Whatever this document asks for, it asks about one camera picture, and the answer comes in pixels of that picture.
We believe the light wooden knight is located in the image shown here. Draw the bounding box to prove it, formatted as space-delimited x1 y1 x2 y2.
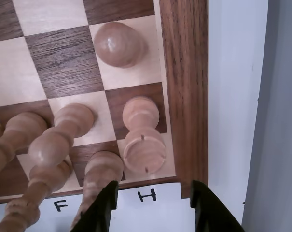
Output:
70 151 125 232

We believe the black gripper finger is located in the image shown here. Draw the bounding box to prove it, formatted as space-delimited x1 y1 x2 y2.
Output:
70 180 119 232
190 180 245 232

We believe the light wooden pawn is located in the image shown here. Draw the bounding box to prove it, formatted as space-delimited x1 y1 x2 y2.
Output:
0 111 49 179
94 21 149 69
28 103 96 170

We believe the light wooden rook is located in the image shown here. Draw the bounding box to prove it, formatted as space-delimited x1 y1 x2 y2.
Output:
121 96 166 174

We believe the light wooden bishop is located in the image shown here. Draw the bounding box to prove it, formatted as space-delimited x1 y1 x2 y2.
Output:
0 159 73 232

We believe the wooden chessboard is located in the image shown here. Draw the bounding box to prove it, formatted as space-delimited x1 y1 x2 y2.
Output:
0 0 209 206

